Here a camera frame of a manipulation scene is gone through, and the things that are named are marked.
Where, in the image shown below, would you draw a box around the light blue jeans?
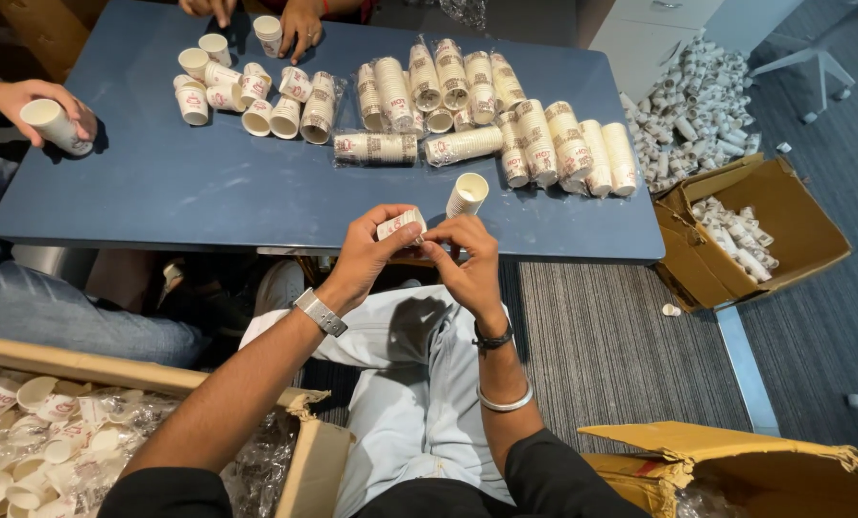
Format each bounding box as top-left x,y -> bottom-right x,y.
239,279 -> 516,518

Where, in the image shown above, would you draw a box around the black shirt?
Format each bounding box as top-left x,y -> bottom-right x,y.
98,428 -> 649,518

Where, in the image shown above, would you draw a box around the open cardboard box with cups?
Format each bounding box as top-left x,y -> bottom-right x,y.
652,153 -> 853,312

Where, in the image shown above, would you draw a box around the white chair base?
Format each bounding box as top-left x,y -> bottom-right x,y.
749,0 -> 858,125

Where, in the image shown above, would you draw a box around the short stack of paper cups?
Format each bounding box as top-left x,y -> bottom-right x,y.
445,173 -> 489,220

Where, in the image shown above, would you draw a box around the white cabinet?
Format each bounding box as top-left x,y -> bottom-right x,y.
589,0 -> 806,103

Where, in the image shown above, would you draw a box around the white paper cup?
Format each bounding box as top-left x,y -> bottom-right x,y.
20,98 -> 94,157

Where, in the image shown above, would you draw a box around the torn cardboard box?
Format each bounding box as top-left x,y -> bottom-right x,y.
578,421 -> 858,518

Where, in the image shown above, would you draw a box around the small printed paper cup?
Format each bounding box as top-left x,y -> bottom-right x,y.
376,208 -> 429,243

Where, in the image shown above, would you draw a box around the row of wrapped cup sleeves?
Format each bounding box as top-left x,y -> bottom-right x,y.
299,36 -> 639,199

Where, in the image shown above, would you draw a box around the cluster of loose paper cups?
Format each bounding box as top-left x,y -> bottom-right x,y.
172,16 -> 313,139

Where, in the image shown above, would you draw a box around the person's right hand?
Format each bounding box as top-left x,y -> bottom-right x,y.
420,213 -> 509,332

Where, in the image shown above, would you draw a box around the black wrist band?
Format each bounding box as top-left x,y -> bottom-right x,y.
472,320 -> 515,351

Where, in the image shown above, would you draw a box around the person's left hand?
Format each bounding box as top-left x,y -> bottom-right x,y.
316,203 -> 427,315

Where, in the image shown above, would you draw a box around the wooden furniture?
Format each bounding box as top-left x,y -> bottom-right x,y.
0,0 -> 109,83

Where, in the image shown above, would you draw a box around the silver wristwatch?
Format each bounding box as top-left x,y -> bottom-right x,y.
293,288 -> 348,338

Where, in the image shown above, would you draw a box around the silver bangle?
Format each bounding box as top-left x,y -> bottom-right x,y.
477,381 -> 535,413

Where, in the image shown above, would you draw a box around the clear plastic bag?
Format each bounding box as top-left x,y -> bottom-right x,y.
436,0 -> 489,31

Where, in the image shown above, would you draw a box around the long cardboard box with cups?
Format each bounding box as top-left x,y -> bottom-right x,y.
0,334 -> 356,518

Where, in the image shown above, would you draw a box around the heap of cups on floor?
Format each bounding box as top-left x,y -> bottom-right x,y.
618,30 -> 763,195

